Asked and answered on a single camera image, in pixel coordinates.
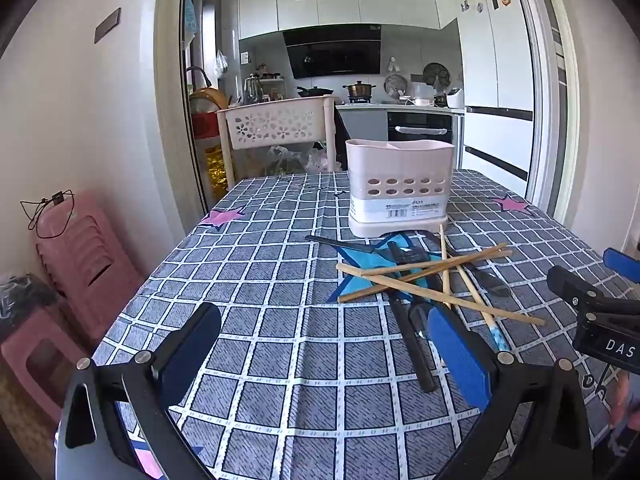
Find white refrigerator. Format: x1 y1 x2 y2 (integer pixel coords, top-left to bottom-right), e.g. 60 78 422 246
447 0 537 197

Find black plastic bag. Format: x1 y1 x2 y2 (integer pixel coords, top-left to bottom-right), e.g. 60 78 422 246
0 274 57 332

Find black range hood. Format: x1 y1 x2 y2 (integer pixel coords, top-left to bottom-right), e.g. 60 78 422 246
282 24 383 80

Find long black cutlery piece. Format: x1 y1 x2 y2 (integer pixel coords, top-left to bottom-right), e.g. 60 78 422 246
387 290 438 395

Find thin black cable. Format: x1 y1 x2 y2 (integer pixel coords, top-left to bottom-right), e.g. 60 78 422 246
20 190 76 238

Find white wall cabinets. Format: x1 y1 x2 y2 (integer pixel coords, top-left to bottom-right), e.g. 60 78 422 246
238 0 442 41

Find thin black cutlery piece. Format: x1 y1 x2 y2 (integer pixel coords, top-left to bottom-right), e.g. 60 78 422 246
305 235 375 258

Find round black mould pan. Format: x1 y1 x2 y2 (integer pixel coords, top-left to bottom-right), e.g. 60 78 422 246
423 62 452 87

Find dark pink plastic stool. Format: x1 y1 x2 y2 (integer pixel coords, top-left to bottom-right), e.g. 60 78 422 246
0 320 88 423

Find person's right hand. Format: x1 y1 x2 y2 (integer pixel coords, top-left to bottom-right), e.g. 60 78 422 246
607 375 633 430

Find glass kettle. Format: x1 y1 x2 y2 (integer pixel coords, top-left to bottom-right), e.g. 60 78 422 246
244 74 265 105

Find wooden chopstick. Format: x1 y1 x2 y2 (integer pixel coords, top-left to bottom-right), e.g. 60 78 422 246
367 249 514 283
439 224 452 308
456 266 508 355
339 244 508 303
336 262 547 326

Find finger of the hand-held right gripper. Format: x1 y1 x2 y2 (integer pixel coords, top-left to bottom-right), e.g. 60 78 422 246
602 247 640 281
546 265 640 317

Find clear plastic bags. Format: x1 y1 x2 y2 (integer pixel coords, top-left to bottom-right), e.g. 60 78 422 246
270 145 346 177

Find white basket trolley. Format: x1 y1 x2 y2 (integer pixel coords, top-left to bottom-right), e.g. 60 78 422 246
216 96 337 192

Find black built-in oven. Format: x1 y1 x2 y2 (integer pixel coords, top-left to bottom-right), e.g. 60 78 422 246
387 111 454 150

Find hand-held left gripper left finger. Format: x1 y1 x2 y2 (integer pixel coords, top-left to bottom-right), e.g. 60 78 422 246
62 301 223 480

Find gold foil bag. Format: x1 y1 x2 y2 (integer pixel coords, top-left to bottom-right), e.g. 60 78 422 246
205 145 229 201

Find kitchen faucet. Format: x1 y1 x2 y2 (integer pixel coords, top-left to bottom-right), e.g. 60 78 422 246
186 66 211 93

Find grey checked tablecloth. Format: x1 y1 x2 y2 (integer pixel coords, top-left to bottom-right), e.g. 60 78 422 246
92 169 636 480

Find spice rack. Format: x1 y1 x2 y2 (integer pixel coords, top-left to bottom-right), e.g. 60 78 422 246
257 65 286 103

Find grey wall switch plate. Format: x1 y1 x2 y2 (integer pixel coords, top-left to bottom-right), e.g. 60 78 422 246
94 7 122 43

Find red container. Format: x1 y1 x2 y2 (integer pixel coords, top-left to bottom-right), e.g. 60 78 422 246
191 111 221 139

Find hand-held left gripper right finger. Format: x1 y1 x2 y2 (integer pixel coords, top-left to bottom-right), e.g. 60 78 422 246
426 304 593 480

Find copper cooking pot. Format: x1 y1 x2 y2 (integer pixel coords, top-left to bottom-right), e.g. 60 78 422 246
343 80 376 99

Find pink plastic stool stack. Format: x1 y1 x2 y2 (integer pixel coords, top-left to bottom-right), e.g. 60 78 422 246
35 190 146 346

